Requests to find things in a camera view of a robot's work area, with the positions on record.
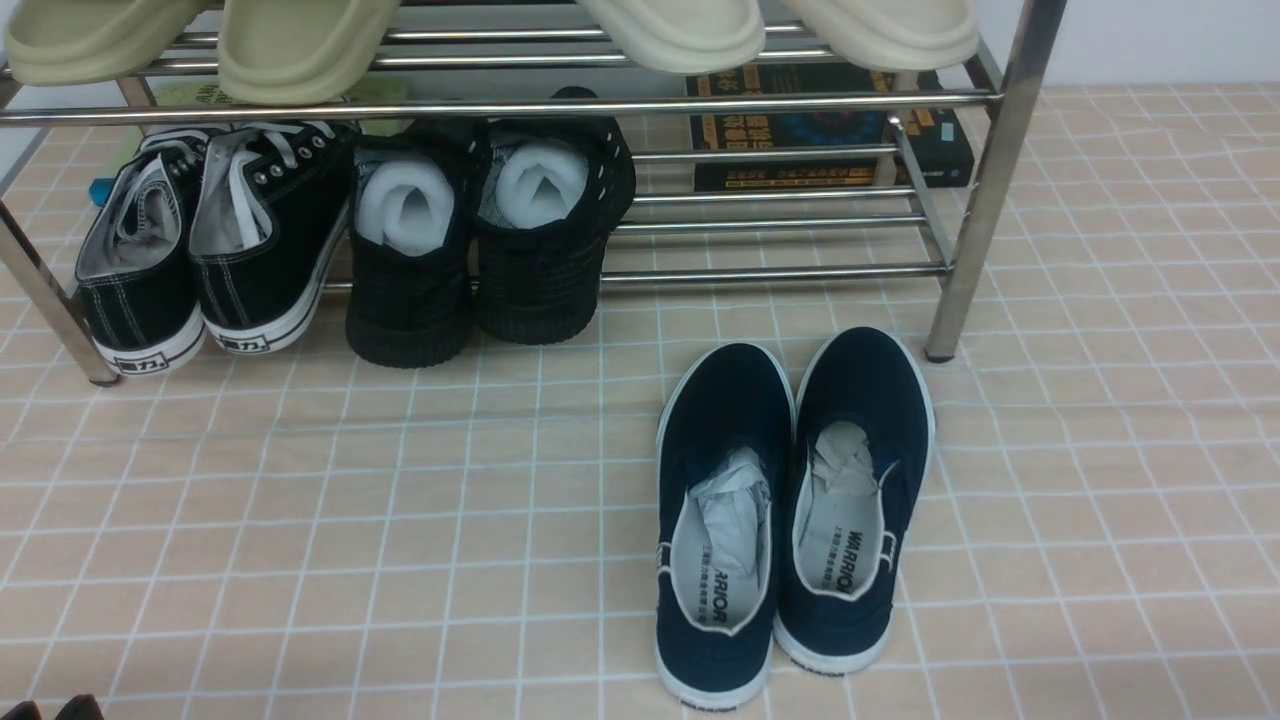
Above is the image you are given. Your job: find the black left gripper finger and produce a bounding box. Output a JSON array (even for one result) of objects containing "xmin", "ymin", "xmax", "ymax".
[{"xmin": 1, "ymin": 702, "xmax": 42, "ymax": 720}]

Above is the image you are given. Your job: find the cream slipper far right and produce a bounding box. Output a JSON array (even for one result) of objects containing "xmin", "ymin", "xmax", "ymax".
[{"xmin": 782, "ymin": 1, "xmax": 980, "ymax": 72}]

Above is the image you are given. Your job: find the navy slip-on shoe right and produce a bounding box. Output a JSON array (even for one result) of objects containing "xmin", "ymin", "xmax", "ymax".
[{"xmin": 773, "ymin": 327, "xmax": 936, "ymax": 676}]

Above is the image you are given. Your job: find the black book with orange text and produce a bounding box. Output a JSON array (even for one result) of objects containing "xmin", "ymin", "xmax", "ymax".
[{"xmin": 685, "ymin": 61, "xmax": 975, "ymax": 192}]

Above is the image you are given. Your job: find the steel shoe rack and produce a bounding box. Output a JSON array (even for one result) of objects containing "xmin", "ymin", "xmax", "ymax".
[{"xmin": 3, "ymin": 1, "xmax": 1069, "ymax": 387}]

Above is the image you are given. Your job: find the black ribbed shoe right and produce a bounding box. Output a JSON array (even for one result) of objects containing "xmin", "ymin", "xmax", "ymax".
[{"xmin": 474, "ymin": 117, "xmax": 636, "ymax": 345}]

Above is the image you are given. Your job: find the black ribbed shoe left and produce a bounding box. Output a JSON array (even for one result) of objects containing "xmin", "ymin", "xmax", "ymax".
[{"xmin": 346, "ymin": 118, "xmax": 492, "ymax": 369}]

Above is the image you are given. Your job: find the olive green slipper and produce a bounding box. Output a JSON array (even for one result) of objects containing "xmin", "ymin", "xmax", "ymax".
[
  {"xmin": 218, "ymin": 1, "xmax": 401, "ymax": 106},
  {"xmin": 4, "ymin": 1, "xmax": 209, "ymax": 86}
]

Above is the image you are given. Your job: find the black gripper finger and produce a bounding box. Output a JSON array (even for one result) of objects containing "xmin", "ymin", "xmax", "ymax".
[{"xmin": 54, "ymin": 694, "xmax": 105, "ymax": 720}]

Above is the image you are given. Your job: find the olive green slipper far left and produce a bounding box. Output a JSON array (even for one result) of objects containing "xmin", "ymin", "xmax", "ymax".
[{"xmin": 4, "ymin": 1, "xmax": 209, "ymax": 86}]

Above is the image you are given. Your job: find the black ribbed shoe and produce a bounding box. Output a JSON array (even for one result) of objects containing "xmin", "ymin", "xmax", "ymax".
[
  {"xmin": 346, "ymin": 118, "xmax": 492, "ymax": 369},
  {"xmin": 474, "ymin": 117, "xmax": 636, "ymax": 345}
]

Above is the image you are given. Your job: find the navy slip-on shoe left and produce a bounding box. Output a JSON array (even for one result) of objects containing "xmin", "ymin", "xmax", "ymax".
[{"xmin": 655, "ymin": 343, "xmax": 795, "ymax": 712}]

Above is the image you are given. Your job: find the green book behind rack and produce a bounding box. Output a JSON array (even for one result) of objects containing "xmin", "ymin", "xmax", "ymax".
[{"xmin": 92, "ymin": 78, "xmax": 410, "ymax": 186}]

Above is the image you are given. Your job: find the navy slip-on shoe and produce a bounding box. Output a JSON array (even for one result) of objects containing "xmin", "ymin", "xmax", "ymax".
[
  {"xmin": 773, "ymin": 327, "xmax": 936, "ymax": 676},
  {"xmin": 655, "ymin": 343, "xmax": 795, "ymax": 712}
]

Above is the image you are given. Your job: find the black canvas sneaker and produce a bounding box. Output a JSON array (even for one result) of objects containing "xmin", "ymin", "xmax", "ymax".
[
  {"xmin": 188, "ymin": 120, "xmax": 361, "ymax": 355},
  {"xmin": 74, "ymin": 124, "xmax": 228, "ymax": 375}
]

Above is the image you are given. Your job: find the cream slipper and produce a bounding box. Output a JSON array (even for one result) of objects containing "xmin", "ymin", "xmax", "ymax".
[
  {"xmin": 782, "ymin": 1, "xmax": 980, "ymax": 72},
  {"xmin": 577, "ymin": 1, "xmax": 765, "ymax": 76}
]

